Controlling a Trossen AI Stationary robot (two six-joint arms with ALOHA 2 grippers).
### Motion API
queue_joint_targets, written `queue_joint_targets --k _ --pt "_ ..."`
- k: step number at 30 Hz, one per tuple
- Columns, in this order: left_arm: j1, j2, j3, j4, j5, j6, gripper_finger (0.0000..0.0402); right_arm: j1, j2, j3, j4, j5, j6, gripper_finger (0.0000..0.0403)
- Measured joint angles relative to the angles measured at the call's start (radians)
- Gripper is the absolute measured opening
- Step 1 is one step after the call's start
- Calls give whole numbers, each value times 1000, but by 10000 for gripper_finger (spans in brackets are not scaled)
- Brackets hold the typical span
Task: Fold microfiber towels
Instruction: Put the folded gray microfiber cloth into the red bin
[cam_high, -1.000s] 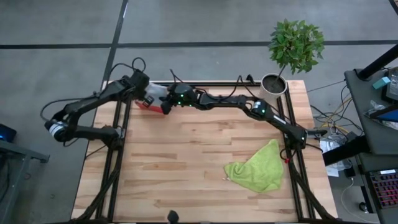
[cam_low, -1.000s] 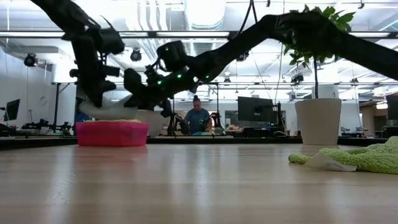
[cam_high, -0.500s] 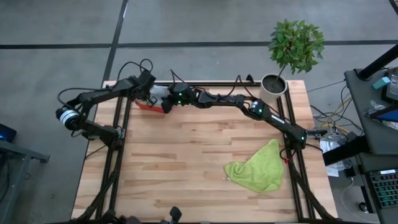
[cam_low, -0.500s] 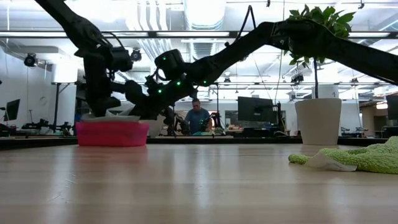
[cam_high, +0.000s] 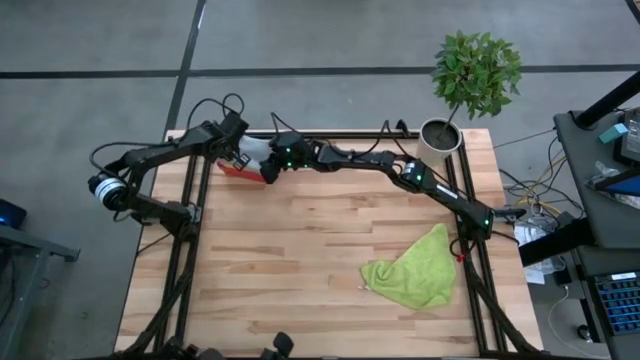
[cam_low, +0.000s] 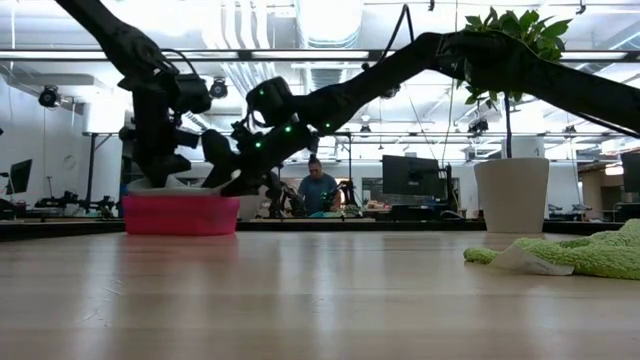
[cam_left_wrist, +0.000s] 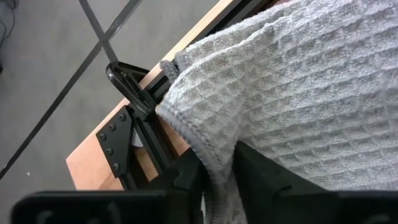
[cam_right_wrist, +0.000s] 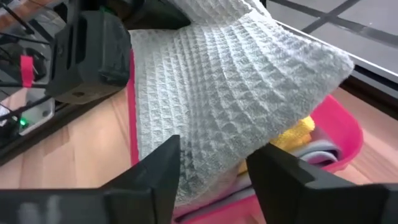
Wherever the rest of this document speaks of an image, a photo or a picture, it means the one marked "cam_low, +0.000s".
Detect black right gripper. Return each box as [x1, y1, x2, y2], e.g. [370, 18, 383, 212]
[200, 121, 322, 198]

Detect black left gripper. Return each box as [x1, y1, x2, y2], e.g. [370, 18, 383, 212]
[118, 73, 202, 189]

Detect grey microfiber towel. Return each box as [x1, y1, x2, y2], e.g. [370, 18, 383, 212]
[126, 172, 242, 198]

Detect green microfiber towel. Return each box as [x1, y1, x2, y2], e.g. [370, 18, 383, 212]
[463, 218, 640, 282]

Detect pink plastic bin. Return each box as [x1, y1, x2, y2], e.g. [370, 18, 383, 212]
[122, 194, 241, 237]

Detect black metal rack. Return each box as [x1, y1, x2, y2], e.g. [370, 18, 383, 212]
[82, 128, 136, 209]

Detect person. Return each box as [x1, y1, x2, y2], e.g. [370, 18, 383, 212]
[297, 153, 342, 217]

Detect black overhead crossbar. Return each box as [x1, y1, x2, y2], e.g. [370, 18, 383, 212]
[0, 49, 640, 63]

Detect black computer monitor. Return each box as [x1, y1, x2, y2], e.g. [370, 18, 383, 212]
[381, 154, 442, 198]
[6, 159, 34, 196]
[619, 151, 640, 194]

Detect green potted tree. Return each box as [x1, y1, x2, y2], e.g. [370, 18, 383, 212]
[448, 7, 572, 234]

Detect white paper tag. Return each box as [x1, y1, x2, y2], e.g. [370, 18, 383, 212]
[487, 242, 576, 277]

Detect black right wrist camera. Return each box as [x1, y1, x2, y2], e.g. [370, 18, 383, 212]
[244, 75, 297, 129]

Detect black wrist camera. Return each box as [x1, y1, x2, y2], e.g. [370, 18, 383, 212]
[172, 73, 214, 116]
[244, 75, 297, 129]

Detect black hanging camera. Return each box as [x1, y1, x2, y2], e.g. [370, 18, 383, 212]
[38, 84, 62, 109]
[208, 77, 230, 101]

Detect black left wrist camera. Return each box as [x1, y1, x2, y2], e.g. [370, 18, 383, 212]
[172, 73, 214, 116]

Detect black gantry frame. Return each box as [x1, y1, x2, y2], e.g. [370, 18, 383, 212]
[319, 131, 354, 196]

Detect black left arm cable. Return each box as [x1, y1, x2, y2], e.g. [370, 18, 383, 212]
[159, 47, 201, 76]

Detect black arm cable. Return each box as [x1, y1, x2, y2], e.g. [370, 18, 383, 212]
[372, 3, 417, 69]
[159, 47, 201, 76]

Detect silver ventilation duct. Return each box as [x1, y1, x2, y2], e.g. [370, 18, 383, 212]
[294, 0, 366, 94]

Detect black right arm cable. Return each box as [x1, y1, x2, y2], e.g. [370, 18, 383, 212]
[372, 3, 417, 69]

